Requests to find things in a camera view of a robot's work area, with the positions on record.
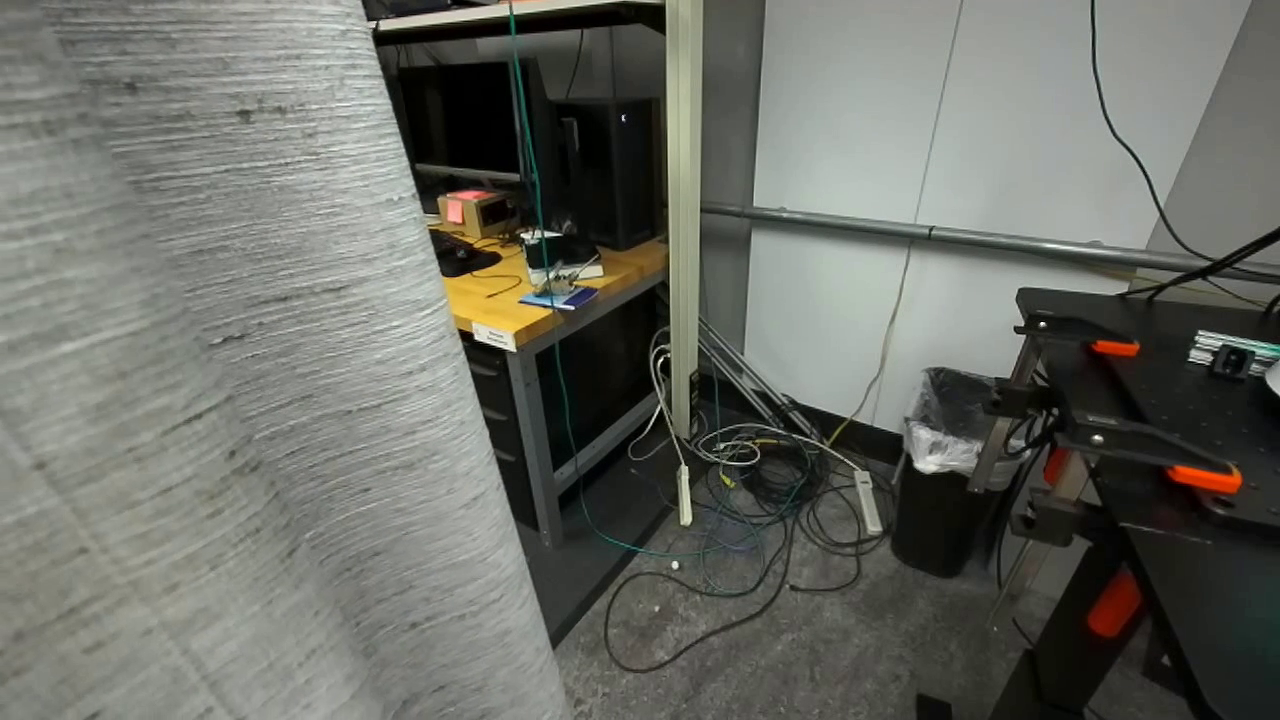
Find beige vertical post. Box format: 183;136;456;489
665;0;704;439

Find workbench with wooden top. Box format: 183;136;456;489
430;228;669;549

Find leaning metal rods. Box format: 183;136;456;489
698;318;833;443

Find green cable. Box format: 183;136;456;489
505;0;701;559

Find black computer tower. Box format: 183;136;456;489
555;97;663;251

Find grey metal wall pipe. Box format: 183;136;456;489
700;201;1280;286

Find black monitor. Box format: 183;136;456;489
395;60;553;187

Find white and black cup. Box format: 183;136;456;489
520;228;605;287

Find small box with pink note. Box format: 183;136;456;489
437;188;520;239

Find grey textured curtain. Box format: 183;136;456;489
0;0;573;720

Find black clamp with orange handle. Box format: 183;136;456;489
985;380;1243;496
1014;314;1141;359

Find overhead shelf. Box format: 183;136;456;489
368;0;669;46

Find black cable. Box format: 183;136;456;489
1088;0;1280;301

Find tangle of floor cables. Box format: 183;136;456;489
600;325;893;674

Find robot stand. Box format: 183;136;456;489
990;288;1280;720

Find striped grey connector block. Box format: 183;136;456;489
1188;330;1280;381

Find black trash bin with bag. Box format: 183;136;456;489
890;367;1023;579

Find blue card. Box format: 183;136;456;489
518;285;599;311

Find black drawer cabinet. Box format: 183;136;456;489
462;335;541;531

